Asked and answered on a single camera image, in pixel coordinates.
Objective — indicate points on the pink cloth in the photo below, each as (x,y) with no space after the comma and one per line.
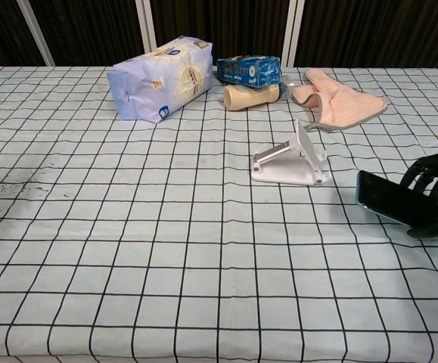
(339,102)

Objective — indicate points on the blue cardboard box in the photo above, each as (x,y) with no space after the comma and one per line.
(249,72)

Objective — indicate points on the white folding phone stand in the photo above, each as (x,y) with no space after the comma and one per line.
(290,172)

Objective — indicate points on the white partition frame post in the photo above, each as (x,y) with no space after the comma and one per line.
(37,34)
(149,26)
(293,30)

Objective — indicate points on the black smartphone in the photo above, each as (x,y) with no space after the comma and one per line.
(385,196)

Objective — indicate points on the large white-blue paper package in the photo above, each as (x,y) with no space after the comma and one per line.
(158,83)

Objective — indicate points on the beige bottle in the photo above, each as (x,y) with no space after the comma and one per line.
(249,97)

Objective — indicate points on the checkered light blue tablecloth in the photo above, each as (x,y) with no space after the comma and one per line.
(165,246)

